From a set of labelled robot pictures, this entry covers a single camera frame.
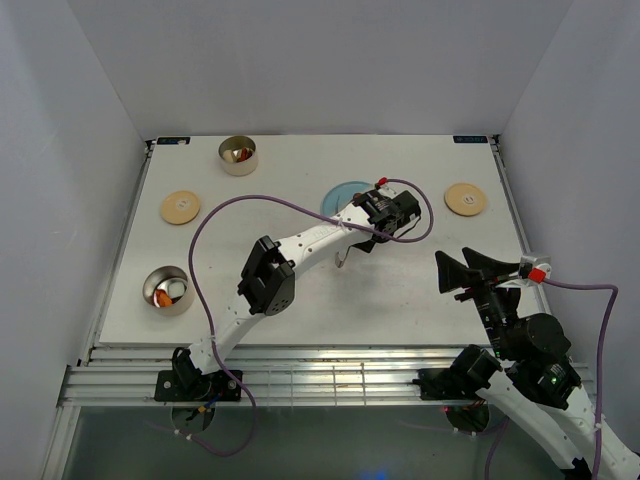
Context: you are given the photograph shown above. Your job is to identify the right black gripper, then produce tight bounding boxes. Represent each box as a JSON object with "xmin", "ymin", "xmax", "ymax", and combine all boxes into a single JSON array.
[{"xmin": 433, "ymin": 245, "xmax": 519, "ymax": 358}]

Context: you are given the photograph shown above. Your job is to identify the ceramic food plate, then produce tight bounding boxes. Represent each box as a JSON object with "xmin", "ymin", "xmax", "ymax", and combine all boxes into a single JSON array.
[{"xmin": 320, "ymin": 181, "xmax": 373, "ymax": 217}]

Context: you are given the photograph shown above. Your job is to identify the steel tongs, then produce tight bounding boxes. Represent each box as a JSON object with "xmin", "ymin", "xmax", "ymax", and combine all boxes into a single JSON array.
[{"xmin": 334, "ymin": 247, "xmax": 350, "ymax": 268}]

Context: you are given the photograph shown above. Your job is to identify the wooden lid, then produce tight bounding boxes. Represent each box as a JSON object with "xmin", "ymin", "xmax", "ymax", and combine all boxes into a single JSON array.
[
  {"xmin": 444, "ymin": 183, "xmax": 488, "ymax": 217},
  {"xmin": 160, "ymin": 190, "xmax": 201, "ymax": 225}
]

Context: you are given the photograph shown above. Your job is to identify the red sausage piece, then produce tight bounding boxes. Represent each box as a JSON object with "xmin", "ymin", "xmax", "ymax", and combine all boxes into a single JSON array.
[{"xmin": 237, "ymin": 148, "xmax": 252, "ymax": 162}]

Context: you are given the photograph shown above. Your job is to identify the steel lunch bowl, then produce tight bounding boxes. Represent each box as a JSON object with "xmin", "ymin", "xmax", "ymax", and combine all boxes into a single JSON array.
[
  {"xmin": 218, "ymin": 135, "xmax": 259, "ymax": 176},
  {"xmin": 142, "ymin": 265, "xmax": 195, "ymax": 317}
]

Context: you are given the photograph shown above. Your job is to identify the rice ball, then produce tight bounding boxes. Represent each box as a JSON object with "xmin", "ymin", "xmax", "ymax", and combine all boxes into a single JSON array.
[{"xmin": 222, "ymin": 149, "xmax": 237, "ymax": 164}]

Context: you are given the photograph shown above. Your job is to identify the seaweed rice block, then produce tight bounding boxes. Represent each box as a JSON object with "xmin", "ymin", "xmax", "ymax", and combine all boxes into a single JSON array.
[{"xmin": 166, "ymin": 282, "xmax": 186, "ymax": 299}]

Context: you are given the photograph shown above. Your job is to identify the orange carrot slice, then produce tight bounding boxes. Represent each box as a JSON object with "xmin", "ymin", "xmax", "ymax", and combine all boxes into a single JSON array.
[{"xmin": 154, "ymin": 290, "xmax": 173, "ymax": 308}]

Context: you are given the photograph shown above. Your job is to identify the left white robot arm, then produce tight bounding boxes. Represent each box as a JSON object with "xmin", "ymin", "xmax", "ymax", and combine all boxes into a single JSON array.
[{"xmin": 172, "ymin": 185, "xmax": 421, "ymax": 400}]

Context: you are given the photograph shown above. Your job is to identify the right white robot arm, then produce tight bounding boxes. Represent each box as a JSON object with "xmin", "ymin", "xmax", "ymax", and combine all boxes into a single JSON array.
[{"xmin": 413, "ymin": 247, "xmax": 639, "ymax": 479}]

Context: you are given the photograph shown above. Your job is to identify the right blue label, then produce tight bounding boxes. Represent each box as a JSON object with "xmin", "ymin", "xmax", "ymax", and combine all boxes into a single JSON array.
[{"xmin": 452, "ymin": 135, "xmax": 488, "ymax": 144}]

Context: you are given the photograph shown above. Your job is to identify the blue label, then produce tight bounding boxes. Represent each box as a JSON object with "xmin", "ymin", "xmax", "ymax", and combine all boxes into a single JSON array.
[
  {"xmin": 452, "ymin": 135, "xmax": 488, "ymax": 144},
  {"xmin": 156, "ymin": 137, "xmax": 191, "ymax": 146}
]

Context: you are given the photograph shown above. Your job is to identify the left blue label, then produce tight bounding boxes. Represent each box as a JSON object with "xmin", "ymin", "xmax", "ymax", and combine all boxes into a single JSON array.
[{"xmin": 156, "ymin": 137, "xmax": 191, "ymax": 146}]

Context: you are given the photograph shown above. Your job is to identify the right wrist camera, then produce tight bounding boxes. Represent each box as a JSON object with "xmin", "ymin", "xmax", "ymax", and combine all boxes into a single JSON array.
[{"xmin": 518, "ymin": 252, "xmax": 552, "ymax": 284}]

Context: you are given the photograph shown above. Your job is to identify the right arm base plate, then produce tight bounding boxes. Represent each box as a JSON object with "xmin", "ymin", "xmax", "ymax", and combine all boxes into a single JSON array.
[{"xmin": 412, "ymin": 368, "xmax": 496, "ymax": 401}]

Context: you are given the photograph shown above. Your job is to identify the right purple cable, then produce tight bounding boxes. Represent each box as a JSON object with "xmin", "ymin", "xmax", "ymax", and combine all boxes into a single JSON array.
[{"xmin": 484, "ymin": 279, "xmax": 619, "ymax": 480}]

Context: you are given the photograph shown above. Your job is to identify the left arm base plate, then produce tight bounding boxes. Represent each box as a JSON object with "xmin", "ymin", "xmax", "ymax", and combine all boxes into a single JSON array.
[{"xmin": 153, "ymin": 370, "xmax": 241, "ymax": 403}]

